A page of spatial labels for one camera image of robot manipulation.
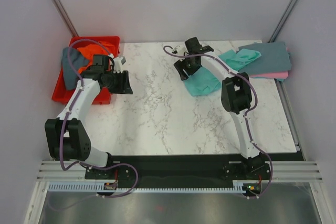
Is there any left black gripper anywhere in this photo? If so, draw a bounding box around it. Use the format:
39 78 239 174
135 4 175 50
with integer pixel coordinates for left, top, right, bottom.
103 70 132 95

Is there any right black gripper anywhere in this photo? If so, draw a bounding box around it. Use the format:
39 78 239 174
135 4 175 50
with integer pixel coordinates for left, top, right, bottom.
173 54 201 81

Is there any teal t shirt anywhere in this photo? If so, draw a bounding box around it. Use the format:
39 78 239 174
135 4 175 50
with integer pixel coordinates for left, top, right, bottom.
183 49 261 97

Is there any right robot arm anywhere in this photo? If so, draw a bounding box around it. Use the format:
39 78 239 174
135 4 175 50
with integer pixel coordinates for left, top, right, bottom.
164 37 273 179

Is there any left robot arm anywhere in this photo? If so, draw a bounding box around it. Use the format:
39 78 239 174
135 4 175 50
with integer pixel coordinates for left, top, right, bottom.
45 55 133 178

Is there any orange t shirt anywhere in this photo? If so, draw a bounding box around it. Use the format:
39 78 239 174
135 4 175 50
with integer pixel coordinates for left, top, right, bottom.
77 41 118 73

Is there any grey blue crumpled shirt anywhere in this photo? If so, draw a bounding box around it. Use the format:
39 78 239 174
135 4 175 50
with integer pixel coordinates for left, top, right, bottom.
61 47 89 90

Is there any folded grey blue shirt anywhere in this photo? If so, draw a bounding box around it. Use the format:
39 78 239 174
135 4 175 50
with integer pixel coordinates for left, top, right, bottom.
239 42 292 78

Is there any folded pink shirt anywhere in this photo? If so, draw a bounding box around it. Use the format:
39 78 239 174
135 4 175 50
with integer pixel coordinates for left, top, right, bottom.
262 47 291 81

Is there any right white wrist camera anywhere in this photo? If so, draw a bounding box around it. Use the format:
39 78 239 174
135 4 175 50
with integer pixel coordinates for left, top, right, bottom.
172 45 188 56

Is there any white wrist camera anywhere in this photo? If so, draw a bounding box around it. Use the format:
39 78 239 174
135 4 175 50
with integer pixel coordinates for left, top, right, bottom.
172 45 188 56
110 54 126 73

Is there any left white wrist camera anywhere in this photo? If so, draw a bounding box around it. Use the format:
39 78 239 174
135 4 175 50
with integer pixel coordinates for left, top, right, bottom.
110 54 126 73

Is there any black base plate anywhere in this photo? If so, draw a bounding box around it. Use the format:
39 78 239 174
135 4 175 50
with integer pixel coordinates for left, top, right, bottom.
55 153 307 189

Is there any aluminium frame rail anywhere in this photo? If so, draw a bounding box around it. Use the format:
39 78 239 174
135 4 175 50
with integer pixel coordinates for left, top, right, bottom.
37 161 322 183

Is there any white slotted cable duct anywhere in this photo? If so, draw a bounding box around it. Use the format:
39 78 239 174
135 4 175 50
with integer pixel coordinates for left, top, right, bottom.
48 182 255 194

